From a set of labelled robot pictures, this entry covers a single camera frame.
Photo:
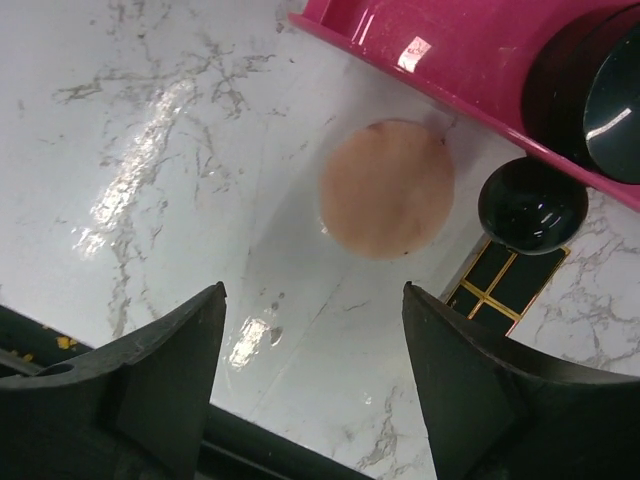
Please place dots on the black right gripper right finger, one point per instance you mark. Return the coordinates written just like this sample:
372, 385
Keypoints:
497, 409

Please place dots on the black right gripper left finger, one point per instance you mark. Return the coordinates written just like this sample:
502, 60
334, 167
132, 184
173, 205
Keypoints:
134, 408

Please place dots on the gold black lipstick case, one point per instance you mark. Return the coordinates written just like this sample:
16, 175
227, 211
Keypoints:
499, 286

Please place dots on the peach makeup sponge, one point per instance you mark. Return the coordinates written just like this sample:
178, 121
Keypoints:
387, 190

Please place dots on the black round jar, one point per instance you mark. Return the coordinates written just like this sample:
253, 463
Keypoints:
581, 95

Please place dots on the pink drawer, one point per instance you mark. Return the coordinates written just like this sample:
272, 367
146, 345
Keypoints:
475, 56

